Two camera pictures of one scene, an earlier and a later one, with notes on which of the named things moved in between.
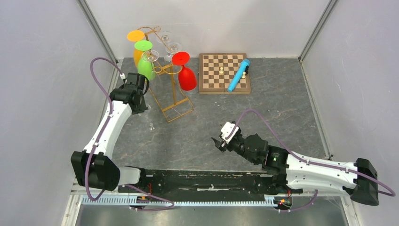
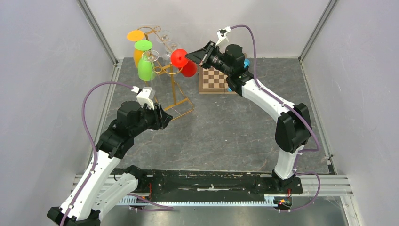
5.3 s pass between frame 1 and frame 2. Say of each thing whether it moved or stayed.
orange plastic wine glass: stayed
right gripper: moved
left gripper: moved
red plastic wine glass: moved
